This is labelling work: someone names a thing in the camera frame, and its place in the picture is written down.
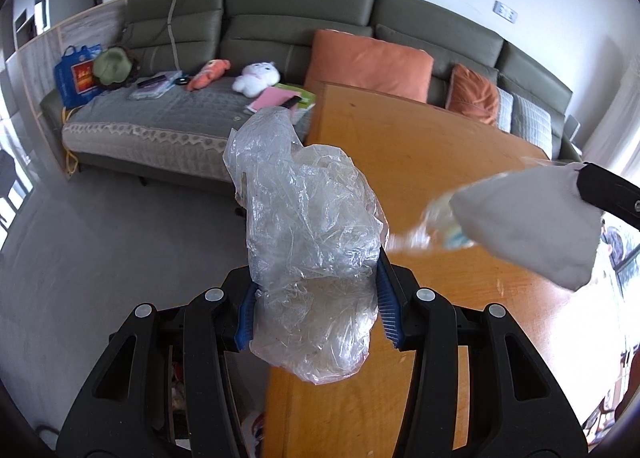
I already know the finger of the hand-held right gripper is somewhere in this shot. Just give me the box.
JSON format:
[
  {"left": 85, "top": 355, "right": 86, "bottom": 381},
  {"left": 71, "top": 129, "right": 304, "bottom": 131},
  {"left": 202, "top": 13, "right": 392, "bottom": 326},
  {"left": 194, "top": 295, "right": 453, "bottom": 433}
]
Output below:
[{"left": 574, "top": 162, "right": 640, "bottom": 230}]

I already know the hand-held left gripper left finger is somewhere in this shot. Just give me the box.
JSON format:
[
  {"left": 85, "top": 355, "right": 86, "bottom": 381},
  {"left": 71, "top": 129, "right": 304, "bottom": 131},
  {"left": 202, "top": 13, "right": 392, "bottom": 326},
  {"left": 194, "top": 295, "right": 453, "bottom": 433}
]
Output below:
[{"left": 57, "top": 268, "right": 258, "bottom": 458}]

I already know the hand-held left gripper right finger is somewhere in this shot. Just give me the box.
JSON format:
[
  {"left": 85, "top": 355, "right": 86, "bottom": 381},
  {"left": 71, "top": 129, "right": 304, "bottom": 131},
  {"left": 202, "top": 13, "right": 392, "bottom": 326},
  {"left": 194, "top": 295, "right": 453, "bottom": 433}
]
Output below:
[{"left": 375, "top": 245, "right": 588, "bottom": 458}]

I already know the clear plastic wrapper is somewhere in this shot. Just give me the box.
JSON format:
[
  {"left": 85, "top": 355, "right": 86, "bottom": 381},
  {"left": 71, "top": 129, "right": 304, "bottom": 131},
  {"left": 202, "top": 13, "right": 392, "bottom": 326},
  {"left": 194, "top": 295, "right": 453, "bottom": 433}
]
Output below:
[{"left": 387, "top": 173, "right": 476, "bottom": 255}]

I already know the white cloth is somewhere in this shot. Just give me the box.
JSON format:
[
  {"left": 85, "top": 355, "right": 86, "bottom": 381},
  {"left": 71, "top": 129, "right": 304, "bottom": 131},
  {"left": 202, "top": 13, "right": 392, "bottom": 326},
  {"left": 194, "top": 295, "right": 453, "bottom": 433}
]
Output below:
[{"left": 449, "top": 163, "right": 604, "bottom": 292}]

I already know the clear plastic bag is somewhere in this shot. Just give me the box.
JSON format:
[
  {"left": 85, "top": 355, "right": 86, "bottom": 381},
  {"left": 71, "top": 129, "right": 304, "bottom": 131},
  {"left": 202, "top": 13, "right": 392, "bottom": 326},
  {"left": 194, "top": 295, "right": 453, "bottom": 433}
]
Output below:
[{"left": 222, "top": 107, "right": 390, "bottom": 385}]

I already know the grey striped cushion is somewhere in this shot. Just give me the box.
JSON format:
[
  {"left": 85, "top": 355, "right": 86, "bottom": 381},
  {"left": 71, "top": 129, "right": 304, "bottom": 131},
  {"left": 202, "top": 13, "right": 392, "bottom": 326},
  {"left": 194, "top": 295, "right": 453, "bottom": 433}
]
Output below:
[
  {"left": 510, "top": 94, "right": 552, "bottom": 159},
  {"left": 497, "top": 87, "right": 515, "bottom": 133}
]

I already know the small orange cushion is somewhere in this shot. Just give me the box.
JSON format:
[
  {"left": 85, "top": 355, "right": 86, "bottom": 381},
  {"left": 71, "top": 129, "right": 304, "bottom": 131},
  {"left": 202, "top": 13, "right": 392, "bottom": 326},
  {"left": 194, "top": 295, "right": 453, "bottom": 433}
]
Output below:
[{"left": 445, "top": 63, "right": 500, "bottom": 126}]

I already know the grey quilted sofa mat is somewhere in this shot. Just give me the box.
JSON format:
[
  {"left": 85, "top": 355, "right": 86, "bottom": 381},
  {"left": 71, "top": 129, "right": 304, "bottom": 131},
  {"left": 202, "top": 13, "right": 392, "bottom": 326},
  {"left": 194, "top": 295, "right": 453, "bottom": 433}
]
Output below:
[{"left": 61, "top": 73, "right": 313, "bottom": 184}]

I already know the pink book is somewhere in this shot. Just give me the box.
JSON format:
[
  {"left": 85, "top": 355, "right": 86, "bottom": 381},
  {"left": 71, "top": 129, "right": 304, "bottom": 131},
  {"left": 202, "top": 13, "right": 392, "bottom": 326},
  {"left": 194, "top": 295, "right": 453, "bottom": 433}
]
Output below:
[{"left": 248, "top": 86, "right": 291, "bottom": 112}]

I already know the green book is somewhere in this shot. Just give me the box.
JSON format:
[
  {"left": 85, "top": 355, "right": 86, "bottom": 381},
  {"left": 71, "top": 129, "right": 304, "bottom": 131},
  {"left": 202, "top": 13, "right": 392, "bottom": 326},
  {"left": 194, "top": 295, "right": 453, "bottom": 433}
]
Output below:
[{"left": 275, "top": 83, "right": 317, "bottom": 110}]

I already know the large orange cushion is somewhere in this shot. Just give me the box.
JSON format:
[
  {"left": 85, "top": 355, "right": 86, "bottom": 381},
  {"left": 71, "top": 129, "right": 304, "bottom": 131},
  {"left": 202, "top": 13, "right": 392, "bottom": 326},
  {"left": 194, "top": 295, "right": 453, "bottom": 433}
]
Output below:
[{"left": 304, "top": 29, "right": 435, "bottom": 104}]

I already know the white plush toy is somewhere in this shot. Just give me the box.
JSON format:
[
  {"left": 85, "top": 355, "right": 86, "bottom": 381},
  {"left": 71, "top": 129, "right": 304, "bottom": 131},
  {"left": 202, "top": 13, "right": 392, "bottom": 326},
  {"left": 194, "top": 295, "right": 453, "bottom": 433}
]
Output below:
[{"left": 232, "top": 61, "right": 280, "bottom": 98}]

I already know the orange plush toy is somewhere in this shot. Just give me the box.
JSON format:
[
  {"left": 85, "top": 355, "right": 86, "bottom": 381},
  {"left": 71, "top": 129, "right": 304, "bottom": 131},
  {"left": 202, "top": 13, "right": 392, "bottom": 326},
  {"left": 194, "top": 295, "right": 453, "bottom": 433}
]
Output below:
[{"left": 187, "top": 59, "right": 231, "bottom": 91}]

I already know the clear flat package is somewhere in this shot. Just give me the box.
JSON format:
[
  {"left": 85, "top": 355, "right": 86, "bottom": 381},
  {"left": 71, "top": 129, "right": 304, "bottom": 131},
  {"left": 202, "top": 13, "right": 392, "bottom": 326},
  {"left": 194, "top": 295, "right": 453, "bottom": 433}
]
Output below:
[{"left": 127, "top": 72, "right": 181, "bottom": 101}]

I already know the green hat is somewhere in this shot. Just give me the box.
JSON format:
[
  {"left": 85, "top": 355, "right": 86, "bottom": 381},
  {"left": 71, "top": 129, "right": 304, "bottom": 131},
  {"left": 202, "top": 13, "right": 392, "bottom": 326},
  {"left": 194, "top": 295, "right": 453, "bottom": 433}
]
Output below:
[{"left": 92, "top": 48, "right": 133, "bottom": 86}]

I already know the blue shopping bag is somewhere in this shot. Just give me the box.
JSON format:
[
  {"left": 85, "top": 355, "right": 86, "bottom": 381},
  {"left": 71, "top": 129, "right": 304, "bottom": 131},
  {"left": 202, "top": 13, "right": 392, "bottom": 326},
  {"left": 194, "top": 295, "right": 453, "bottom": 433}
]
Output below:
[{"left": 54, "top": 44, "right": 103, "bottom": 108}]

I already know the green leather sofa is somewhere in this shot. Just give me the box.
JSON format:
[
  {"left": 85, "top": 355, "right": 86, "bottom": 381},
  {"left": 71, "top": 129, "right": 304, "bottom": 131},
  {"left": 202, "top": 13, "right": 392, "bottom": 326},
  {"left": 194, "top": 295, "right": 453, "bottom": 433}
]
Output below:
[{"left": 40, "top": 0, "right": 583, "bottom": 189}]

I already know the yellow cable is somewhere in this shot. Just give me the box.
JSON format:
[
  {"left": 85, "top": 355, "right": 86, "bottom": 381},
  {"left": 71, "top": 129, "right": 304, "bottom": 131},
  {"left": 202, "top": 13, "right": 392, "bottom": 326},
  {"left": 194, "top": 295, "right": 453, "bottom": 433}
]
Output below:
[{"left": 61, "top": 105, "right": 81, "bottom": 174}]

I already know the grey hanging cable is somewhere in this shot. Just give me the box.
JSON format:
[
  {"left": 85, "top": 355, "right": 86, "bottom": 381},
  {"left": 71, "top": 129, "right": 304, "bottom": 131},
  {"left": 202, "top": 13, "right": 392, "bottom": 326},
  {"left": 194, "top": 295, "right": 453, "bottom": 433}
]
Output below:
[{"left": 167, "top": 0, "right": 201, "bottom": 84}]

